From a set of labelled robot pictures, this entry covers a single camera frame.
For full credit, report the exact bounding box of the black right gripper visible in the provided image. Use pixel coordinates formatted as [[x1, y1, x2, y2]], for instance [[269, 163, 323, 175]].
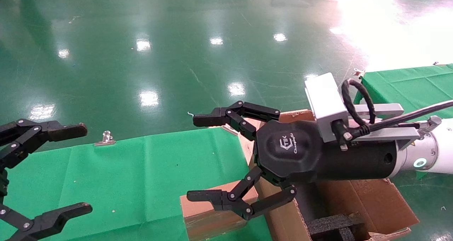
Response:
[[187, 101, 397, 221]]

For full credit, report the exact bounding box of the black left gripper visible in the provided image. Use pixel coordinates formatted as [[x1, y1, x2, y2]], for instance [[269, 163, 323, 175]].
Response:
[[0, 119, 93, 241]]

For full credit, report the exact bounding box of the small brown cardboard box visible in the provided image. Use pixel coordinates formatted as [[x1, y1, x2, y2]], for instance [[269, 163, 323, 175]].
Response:
[[179, 181, 264, 241]]

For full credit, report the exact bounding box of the large open cardboard carton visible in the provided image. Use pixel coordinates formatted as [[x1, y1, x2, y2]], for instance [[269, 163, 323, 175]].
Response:
[[239, 109, 423, 241]]

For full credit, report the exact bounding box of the large green table cloth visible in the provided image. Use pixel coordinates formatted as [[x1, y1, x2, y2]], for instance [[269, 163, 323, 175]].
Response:
[[0, 128, 273, 241]]

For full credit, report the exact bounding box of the black foam insert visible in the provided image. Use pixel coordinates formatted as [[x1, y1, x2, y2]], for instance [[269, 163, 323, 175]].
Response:
[[310, 214, 367, 241]]

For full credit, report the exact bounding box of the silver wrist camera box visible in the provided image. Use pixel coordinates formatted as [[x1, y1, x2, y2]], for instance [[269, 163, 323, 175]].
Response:
[[304, 72, 422, 150]]

